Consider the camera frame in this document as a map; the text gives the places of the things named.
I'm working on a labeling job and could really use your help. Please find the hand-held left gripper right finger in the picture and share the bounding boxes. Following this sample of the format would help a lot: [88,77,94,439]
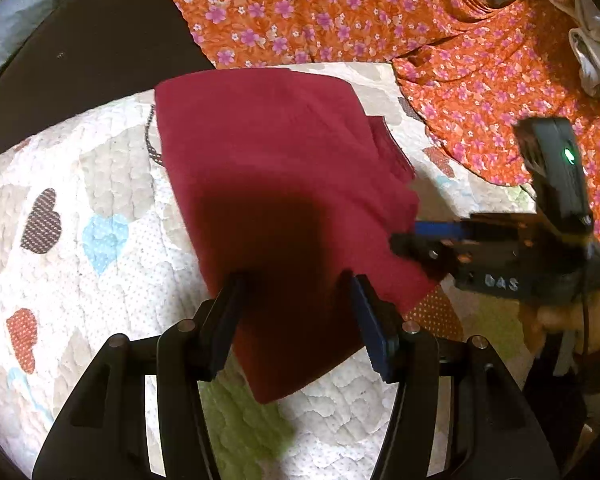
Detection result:
[350,274,564,480]

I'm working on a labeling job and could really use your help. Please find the dark brown cushion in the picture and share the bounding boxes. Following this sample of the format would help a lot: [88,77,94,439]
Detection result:
[0,0,217,167]

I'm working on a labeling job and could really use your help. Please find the person's right hand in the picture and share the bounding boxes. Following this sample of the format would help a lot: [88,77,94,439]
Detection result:
[521,304,583,357]

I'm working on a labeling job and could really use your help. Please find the heart-patterned white quilt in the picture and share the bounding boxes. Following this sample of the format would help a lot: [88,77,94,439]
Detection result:
[0,62,581,480]

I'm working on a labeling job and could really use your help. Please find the crumpled white cloth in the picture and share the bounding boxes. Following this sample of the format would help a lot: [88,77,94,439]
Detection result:
[500,0,600,100]

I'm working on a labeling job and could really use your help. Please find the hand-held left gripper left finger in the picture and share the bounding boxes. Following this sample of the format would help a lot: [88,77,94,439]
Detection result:
[31,272,249,480]

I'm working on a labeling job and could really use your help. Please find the orange floral cloth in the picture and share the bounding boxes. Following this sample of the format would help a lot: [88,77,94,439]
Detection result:
[145,0,600,277]

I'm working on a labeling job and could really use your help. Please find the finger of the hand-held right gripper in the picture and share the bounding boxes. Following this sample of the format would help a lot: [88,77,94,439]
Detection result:
[414,219,475,242]
[389,232,462,282]

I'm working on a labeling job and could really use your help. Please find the dark red shirt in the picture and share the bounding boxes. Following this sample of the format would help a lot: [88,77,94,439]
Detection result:
[154,67,438,406]

